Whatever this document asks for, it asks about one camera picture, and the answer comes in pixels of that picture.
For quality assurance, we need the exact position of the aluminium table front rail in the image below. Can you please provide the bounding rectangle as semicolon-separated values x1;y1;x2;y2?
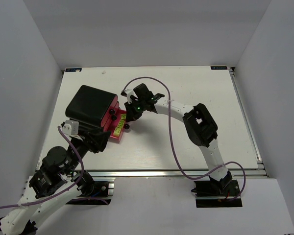
87;169;268;179

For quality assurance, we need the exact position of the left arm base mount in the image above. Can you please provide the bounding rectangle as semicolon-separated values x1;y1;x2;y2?
66;171;115;206

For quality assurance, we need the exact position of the blue corner label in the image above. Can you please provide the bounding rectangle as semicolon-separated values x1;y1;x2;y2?
65;68;82;72
210;66;228;70

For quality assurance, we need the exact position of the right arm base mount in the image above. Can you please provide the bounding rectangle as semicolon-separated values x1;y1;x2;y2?
191;180;243;208

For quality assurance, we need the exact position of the lime rectangular lego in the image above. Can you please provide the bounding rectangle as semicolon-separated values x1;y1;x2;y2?
113;127;121;137

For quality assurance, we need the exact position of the pink drawer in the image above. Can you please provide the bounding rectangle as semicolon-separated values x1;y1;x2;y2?
108;109;130;142
103;108;119;128
101;95;119;127

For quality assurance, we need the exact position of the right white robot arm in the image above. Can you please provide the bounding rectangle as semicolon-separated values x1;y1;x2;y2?
121;83;232;191

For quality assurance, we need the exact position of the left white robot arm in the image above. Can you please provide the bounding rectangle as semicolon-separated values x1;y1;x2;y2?
0;131;110;235

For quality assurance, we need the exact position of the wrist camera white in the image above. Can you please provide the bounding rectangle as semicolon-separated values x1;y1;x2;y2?
121;88;137;104
61;119;79;136

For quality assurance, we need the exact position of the left blue corner label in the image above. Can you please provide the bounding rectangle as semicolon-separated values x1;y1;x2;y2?
65;68;82;72

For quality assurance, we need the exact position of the pink bottom drawer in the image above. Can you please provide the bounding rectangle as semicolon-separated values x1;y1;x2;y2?
108;109;130;142

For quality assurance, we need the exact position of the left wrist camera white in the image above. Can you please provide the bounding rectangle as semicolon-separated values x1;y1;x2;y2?
61;119;79;136

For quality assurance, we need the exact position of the black drawer cabinet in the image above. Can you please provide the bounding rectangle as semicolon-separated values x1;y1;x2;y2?
65;85;116;128

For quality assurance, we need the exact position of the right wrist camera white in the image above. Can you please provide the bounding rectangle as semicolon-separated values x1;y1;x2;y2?
121;88;137;104

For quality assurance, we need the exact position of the right blue corner label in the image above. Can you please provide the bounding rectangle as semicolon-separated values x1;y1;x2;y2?
210;66;228;70

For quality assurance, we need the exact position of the pink top drawer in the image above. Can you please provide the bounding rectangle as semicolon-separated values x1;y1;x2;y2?
101;95;119;127

